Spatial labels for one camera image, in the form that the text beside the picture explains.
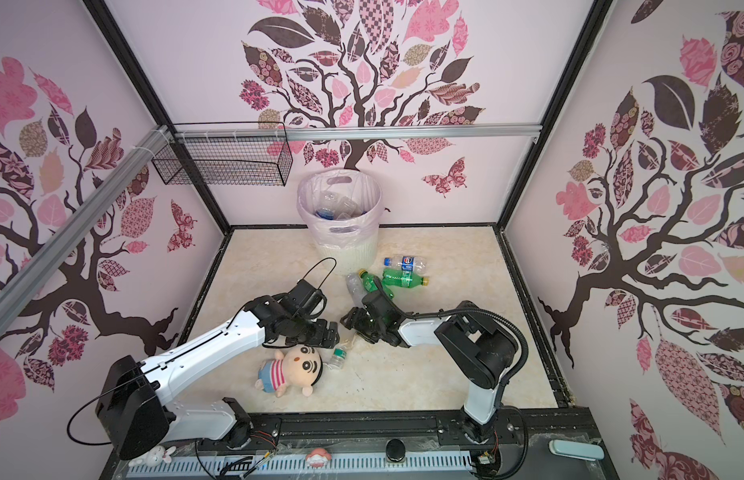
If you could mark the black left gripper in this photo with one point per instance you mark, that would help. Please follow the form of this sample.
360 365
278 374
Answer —
318 339

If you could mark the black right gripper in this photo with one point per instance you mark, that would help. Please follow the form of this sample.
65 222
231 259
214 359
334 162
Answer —
357 317

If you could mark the green plastic bottle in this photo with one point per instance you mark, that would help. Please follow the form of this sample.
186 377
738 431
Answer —
372 283

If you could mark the tall clear bottle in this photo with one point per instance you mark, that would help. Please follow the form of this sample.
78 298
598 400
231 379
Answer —
356 289

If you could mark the blue label water bottle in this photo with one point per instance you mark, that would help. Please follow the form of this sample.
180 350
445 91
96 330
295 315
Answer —
334 206

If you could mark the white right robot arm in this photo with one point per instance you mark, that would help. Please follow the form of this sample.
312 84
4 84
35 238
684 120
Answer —
488 349

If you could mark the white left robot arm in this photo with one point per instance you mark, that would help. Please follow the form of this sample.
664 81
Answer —
138 408

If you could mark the white ribbed trash bin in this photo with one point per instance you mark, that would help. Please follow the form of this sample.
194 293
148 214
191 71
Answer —
359 254

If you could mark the green bottle yellow cap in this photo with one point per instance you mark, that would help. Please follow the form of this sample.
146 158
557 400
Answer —
403 278

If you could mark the cartoon boy plush doll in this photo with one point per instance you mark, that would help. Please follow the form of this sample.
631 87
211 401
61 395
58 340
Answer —
298 368

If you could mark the clear bottle green cap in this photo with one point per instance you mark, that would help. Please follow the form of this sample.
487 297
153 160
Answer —
337 359

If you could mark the small blue label bottle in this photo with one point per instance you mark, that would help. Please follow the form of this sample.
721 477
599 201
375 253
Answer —
410 263

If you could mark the black round knob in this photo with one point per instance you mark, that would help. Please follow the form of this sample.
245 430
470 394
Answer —
395 451

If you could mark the white vent strip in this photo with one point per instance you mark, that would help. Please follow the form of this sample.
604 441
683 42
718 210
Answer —
296 465

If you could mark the red white small figurine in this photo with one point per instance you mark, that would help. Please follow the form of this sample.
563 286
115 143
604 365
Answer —
318 458

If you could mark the white bunny figurine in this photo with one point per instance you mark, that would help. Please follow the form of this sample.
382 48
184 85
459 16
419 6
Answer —
153 458

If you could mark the black wire basket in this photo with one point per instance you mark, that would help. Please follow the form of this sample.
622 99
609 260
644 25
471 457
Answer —
248 153

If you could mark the aluminium rail back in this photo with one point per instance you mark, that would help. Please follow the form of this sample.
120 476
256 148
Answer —
364 133

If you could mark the aluminium rail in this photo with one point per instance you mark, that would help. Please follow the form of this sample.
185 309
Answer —
364 133
30 279

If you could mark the white handle device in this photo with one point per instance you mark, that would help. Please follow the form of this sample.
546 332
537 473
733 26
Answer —
576 450

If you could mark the aluminium rail left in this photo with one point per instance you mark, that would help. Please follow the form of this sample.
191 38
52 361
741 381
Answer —
30 279

